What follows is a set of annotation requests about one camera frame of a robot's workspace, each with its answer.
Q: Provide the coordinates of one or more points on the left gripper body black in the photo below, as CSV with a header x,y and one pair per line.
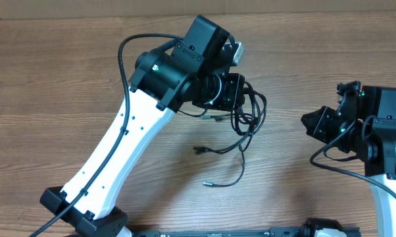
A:
x,y
229,87

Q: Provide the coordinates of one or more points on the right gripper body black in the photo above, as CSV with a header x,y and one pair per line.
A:
x,y
328,125

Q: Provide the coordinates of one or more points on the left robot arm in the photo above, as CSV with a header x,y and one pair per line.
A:
x,y
192,68

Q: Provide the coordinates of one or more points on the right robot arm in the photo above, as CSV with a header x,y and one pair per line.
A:
x,y
363,123

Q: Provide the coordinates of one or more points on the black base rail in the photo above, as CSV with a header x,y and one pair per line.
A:
x,y
312,227

